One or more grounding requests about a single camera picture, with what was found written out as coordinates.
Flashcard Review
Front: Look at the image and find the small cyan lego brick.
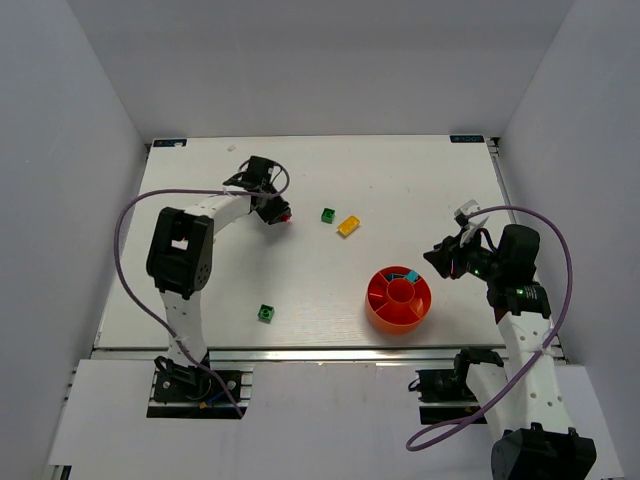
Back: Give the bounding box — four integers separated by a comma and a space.
405, 270, 420, 283

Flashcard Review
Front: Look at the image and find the orange divided round container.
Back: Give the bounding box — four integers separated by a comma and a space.
365, 266, 432, 335

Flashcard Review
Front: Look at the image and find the yellow 2x3 lego brick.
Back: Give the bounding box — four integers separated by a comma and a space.
337, 215, 360, 238

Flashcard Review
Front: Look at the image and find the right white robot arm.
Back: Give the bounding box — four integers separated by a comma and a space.
423, 225, 597, 479

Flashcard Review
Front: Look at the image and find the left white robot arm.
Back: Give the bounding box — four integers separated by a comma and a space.
146, 156, 291, 368

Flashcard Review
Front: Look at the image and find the green square lego brick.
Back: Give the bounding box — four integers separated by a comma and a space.
321, 208, 336, 224

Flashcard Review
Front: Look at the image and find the green lego brick near front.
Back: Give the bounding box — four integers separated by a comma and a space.
257, 304, 275, 323

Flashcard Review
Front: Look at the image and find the blue label sticker right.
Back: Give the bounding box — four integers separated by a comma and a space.
449, 135, 485, 144

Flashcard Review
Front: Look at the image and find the blue label sticker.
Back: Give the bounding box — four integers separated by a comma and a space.
449, 135, 485, 144
152, 138, 187, 148

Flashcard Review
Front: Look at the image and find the blue label sticker left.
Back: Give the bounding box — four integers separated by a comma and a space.
152, 138, 187, 148

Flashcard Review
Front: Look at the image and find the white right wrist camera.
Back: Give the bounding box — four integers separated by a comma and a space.
454, 200, 488, 247

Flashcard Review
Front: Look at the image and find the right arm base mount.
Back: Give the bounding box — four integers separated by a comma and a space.
408, 369, 480, 426

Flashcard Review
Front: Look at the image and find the aluminium front table rail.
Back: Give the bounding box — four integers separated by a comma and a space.
92, 347, 516, 364

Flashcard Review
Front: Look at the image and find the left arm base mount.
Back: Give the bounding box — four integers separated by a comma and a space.
146, 356, 240, 420

